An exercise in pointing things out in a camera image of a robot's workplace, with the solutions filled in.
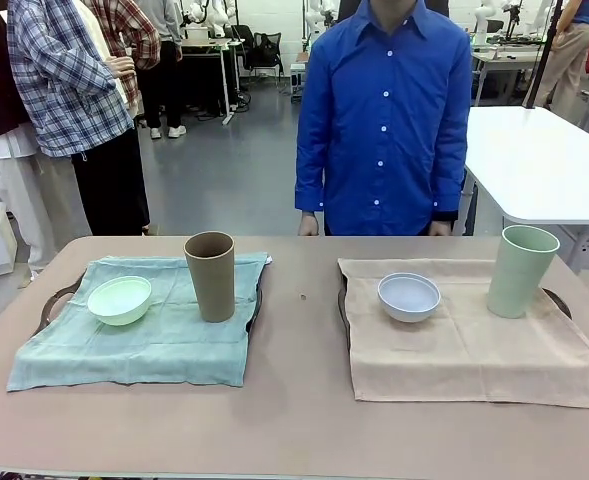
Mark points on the grey background workbench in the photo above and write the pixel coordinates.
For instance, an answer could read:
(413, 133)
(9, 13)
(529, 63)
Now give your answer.
(509, 62)

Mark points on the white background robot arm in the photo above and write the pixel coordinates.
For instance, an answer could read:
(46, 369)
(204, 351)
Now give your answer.
(219, 15)
(319, 15)
(484, 12)

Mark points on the person's left hand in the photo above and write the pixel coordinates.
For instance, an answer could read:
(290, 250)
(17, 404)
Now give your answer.
(440, 228)

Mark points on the tall pale green cup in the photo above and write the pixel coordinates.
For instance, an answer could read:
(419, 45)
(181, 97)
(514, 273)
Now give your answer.
(516, 285)

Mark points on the black office chair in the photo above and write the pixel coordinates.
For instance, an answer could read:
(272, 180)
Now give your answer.
(266, 50)

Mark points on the beige cloth mat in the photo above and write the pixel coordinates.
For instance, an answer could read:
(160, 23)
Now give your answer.
(474, 360)

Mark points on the desk with white legs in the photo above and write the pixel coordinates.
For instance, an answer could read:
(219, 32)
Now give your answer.
(209, 47)

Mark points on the tall brown cup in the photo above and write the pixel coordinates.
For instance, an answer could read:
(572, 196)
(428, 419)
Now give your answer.
(209, 285)

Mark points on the pale blue bowl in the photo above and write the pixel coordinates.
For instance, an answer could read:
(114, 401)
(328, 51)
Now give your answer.
(409, 307)

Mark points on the person's right forearm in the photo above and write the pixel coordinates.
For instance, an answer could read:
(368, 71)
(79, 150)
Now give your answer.
(309, 190)

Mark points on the dark brown plastic tray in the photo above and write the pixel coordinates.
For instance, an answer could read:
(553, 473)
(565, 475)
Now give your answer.
(342, 300)
(255, 311)

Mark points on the teal cloth mat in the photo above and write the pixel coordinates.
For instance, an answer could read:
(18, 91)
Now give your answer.
(124, 345)

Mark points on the person with white sneakers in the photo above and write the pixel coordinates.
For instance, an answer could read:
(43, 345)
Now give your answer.
(166, 75)

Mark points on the white table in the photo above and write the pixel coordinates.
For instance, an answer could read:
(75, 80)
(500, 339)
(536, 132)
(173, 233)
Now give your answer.
(539, 165)

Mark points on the pale green bowl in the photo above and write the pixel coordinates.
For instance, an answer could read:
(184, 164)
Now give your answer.
(119, 305)

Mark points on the person in blue shirt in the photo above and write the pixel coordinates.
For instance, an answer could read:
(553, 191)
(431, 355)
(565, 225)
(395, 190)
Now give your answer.
(384, 100)

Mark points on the person's left forearm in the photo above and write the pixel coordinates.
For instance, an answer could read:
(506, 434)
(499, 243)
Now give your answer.
(449, 195)

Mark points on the person's right hand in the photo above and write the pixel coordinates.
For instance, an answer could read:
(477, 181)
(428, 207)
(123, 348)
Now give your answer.
(309, 225)

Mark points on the black tripod pole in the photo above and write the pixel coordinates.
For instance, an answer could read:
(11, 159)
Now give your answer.
(549, 45)

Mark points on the person in beige trousers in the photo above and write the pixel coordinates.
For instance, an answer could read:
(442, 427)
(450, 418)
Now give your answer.
(569, 55)

